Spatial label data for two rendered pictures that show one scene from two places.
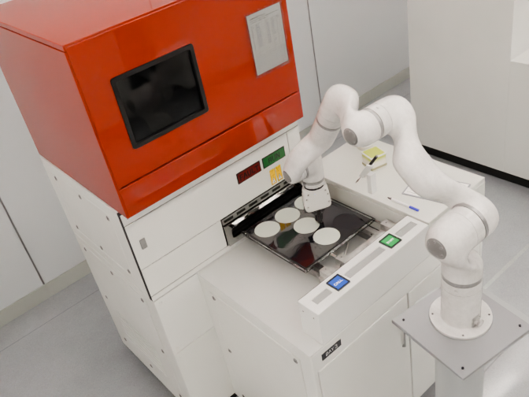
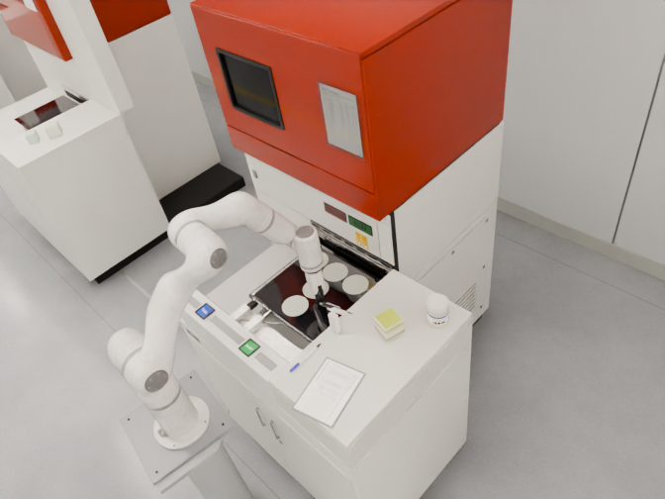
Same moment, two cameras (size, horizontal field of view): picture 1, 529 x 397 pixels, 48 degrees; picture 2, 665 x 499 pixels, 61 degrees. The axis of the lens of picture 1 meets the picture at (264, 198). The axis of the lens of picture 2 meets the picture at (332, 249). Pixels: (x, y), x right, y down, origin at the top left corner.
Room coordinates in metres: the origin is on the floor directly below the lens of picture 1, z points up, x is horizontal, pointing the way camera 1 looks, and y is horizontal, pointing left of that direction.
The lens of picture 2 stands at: (1.81, -1.61, 2.48)
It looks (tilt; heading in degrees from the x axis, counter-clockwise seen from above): 43 degrees down; 86
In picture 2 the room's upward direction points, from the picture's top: 11 degrees counter-clockwise
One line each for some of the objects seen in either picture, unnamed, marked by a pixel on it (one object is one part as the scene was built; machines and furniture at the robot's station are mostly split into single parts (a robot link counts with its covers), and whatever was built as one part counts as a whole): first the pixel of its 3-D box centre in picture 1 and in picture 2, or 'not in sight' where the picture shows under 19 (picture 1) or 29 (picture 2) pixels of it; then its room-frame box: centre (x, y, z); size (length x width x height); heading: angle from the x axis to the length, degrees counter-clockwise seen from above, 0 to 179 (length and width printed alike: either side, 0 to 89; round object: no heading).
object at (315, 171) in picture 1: (309, 161); (307, 245); (1.82, -0.19, 1.17); 0.09 x 0.08 x 0.13; 121
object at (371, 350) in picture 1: (352, 316); (330, 388); (1.77, -0.26, 0.41); 0.97 x 0.64 x 0.82; 124
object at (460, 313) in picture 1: (460, 295); (172, 408); (1.27, -0.53, 0.93); 0.19 x 0.19 x 0.18
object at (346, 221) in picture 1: (306, 225); (316, 288); (1.82, -0.14, 0.90); 0.34 x 0.34 x 0.01; 34
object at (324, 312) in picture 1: (367, 276); (232, 342); (1.48, -0.29, 0.89); 0.55 x 0.09 x 0.14; 124
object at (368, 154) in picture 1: (374, 159); (389, 324); (2.02, -0.47, 1.00); 0.07 x 0.07 x 0.07; 19
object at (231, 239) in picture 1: (268, 209); (349, 255); (1.98, -0.01, 0.89); 0.44 x 0.02 x 0.10; 124
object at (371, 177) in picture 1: (368, 176); (336, 315); (1.86, -0.40, 1.03); 0.06 x 0.04 x 0.13; 34
